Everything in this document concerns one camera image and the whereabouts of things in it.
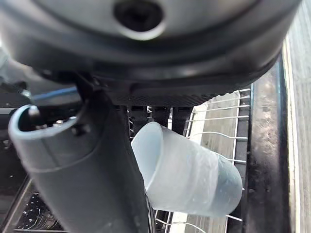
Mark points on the translucent frosted plastic cup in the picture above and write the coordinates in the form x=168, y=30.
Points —
x=187, y=170

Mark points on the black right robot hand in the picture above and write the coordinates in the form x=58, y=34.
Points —
x=150, y=53

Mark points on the black dishwasher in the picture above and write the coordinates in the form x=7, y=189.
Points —
x=264, y=145

